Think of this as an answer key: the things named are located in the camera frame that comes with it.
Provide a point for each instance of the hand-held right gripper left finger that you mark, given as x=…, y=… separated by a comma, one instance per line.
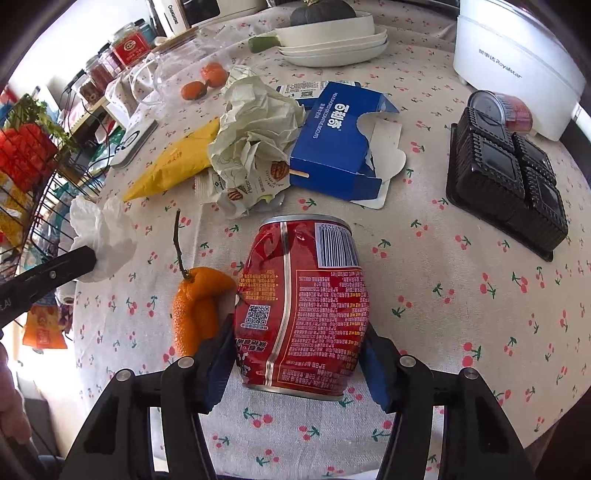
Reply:
x=219, y=364

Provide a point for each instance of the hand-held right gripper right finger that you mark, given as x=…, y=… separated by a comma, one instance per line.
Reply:
x=376, y=369

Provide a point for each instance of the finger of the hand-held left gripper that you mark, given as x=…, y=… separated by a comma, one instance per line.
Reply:
x=55, y=272

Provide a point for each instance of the white tissue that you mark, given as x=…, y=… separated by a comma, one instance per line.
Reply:
x=111, y=235

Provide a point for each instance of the red drink can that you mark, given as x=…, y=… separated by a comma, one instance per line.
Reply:
x=300, y=314
x=512, y=113

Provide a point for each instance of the yellow snack bag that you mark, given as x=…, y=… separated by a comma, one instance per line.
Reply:
x=175, y=166

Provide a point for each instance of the white nut snack packet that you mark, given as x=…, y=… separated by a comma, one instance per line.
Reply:
x=249, y=191

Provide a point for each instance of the person's left hand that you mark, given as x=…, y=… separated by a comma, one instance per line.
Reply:
x=7, y=387

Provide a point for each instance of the orange peel with stem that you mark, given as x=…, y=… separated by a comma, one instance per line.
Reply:
x=194, y=314

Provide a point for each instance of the orange snack packet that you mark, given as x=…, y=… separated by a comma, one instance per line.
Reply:
x=44, y=330

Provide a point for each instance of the yellow packet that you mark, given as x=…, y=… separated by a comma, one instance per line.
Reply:
x=14, y=207

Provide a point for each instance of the cherry print tablecloth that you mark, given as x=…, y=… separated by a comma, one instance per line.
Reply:
x=461, y=323

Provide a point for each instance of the red snack packet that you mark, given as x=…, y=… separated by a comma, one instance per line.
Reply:
x=27, y=147

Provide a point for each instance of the white kitchen scale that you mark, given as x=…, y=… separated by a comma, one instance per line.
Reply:
x=134, y=143

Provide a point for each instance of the green leafy herbs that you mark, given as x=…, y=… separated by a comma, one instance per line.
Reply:
x=37, y=110

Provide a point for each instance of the glass spice jar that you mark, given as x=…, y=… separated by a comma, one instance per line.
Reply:
x=101, y=67
x=84, y=90

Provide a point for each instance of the wooden ice-cream stick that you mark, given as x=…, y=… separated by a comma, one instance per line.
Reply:
x=298, y=174

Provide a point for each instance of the black plastic food tray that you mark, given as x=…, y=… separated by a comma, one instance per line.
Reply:
x=498, y=184

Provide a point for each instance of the tangerine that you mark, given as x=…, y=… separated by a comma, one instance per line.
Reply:
x=194, y=90
x=214, y=74

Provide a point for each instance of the clear glass pitcher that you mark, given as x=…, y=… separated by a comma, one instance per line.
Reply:
x=161, y=69

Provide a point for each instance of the torn blue biscuit box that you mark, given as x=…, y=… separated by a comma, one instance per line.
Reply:
x=328, y=143

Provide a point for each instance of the red label glass jar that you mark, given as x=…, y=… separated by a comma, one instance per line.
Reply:
x=131, y=48

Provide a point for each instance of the crumpled white paper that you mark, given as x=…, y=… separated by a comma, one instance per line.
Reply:
x=258, y=120

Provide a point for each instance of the white kitchen appliance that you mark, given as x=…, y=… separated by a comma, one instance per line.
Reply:
x=184, y=14

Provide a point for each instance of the green fruit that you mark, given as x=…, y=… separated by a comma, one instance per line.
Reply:
x=262, y=44

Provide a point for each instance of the white plate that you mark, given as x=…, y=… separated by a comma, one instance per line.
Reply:
x=351, y=60
x=376, y=44

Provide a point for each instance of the white ceramic dish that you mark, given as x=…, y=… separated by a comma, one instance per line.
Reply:
x=323, y=34

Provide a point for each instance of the white electric cooking pot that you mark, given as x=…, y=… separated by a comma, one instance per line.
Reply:
x=508, y=46

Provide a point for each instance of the dark green pumpkin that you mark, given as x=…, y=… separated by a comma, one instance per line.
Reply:
x=323, y=14

